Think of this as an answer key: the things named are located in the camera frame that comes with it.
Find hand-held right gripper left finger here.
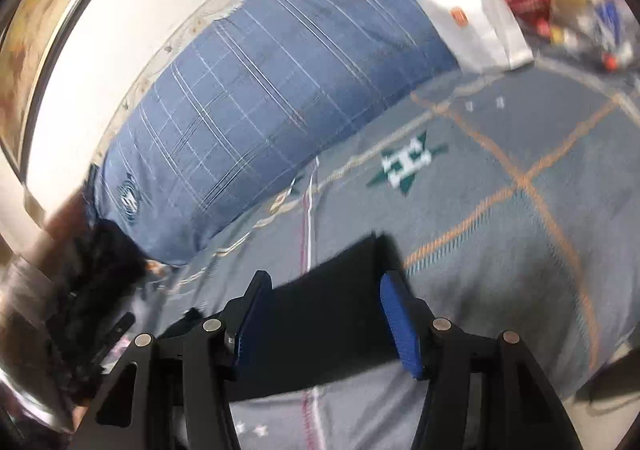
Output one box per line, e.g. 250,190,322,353
72,271,275,450

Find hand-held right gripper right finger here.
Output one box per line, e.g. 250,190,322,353
379,270,586,450

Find grey star print bed sheet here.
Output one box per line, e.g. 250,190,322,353
130,40,640,450

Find clear plastic bags clutter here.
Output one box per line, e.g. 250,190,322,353
550,0,640,75

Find black pants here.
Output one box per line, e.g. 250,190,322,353
162,230,426,403

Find white paper bag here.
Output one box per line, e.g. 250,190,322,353
410,0,535,73

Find dark clothing pile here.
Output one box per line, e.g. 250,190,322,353
45,220,148,403

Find wooden framed wall picture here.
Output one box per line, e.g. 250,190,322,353
0,0,121,171

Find blue plaid pillow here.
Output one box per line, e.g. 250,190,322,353
85,0,461,265

